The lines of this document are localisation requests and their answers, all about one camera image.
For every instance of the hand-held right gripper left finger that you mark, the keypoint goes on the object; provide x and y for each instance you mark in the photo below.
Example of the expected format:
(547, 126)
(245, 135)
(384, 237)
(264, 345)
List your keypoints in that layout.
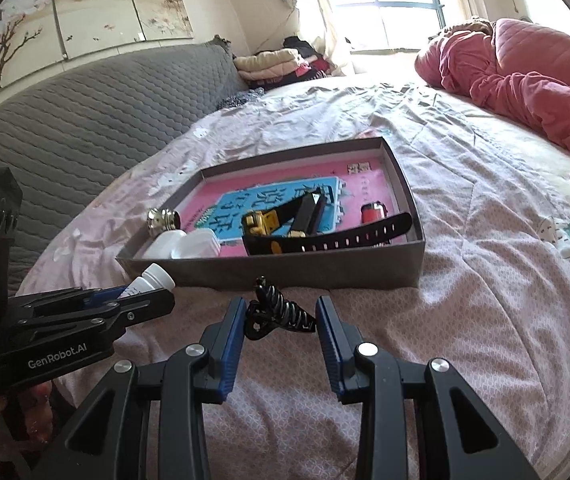
(230, 355)

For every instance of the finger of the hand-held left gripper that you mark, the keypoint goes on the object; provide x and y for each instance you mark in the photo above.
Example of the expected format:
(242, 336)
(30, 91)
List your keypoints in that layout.
(135, 310)
(105, 295)

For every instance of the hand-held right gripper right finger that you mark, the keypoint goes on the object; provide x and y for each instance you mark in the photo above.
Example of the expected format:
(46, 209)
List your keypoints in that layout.
(332, 350)

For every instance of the white pill bottle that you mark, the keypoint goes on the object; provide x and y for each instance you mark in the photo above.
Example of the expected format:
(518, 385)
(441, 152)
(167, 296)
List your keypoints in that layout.
(152, 279)

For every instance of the black hair claw clip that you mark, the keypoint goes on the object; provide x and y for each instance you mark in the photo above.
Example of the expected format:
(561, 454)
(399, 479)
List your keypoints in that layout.
(280, 315)

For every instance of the gold perfume bottle white cap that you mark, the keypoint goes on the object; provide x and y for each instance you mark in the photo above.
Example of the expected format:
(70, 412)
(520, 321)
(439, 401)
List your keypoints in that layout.
(162, 225)

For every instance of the grey cardboard box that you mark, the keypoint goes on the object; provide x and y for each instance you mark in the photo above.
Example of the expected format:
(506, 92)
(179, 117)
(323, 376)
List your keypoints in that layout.
(290, 270)

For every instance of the white rounded plastic case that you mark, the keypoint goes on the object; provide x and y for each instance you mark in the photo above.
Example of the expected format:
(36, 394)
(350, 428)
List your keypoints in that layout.
(200, 244)

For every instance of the yellow and black wristwatch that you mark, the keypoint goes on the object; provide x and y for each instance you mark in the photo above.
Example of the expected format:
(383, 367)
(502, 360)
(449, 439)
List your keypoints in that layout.
(260, 223)

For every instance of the red and black lighter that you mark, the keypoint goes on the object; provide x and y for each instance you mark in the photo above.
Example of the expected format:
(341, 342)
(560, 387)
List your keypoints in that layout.
(372, 212)

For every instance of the person's left hand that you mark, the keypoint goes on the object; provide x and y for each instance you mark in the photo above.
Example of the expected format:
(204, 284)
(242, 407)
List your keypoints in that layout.
(15, 405)

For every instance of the pink printed bedsheet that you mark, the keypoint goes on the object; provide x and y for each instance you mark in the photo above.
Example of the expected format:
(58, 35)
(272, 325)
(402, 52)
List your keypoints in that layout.
(465, 285)

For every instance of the grey quilted headboard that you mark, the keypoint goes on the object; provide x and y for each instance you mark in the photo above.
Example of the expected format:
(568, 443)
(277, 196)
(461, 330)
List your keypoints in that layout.
(90, 120)

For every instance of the pink and blue book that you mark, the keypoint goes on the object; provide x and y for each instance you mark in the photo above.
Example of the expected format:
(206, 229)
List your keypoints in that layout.
(360, 180)

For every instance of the dark floral cloth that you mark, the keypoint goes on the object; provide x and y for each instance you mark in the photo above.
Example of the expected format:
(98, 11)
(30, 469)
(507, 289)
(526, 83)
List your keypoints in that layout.
(240, 97)

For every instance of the stack of folded blankets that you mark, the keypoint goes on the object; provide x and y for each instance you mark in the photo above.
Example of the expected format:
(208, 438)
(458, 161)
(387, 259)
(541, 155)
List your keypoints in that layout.
(270, 65)

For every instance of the pile of dark clothes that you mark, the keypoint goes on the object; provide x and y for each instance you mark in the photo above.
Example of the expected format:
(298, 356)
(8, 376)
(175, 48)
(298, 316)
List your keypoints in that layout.
(315, 60)

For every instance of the cream curtain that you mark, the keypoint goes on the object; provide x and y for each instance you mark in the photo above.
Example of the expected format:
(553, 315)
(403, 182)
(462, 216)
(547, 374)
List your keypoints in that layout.
(320, 15)

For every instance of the pink quilt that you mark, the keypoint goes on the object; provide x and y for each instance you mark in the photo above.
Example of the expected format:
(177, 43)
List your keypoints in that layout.
(525, 75)

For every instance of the brown cloth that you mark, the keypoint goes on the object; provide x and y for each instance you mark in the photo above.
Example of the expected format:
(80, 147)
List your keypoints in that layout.
(465, 27)

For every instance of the flower wall painting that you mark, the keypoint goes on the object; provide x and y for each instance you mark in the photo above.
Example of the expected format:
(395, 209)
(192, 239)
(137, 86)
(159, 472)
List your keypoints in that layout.
(75, 5)

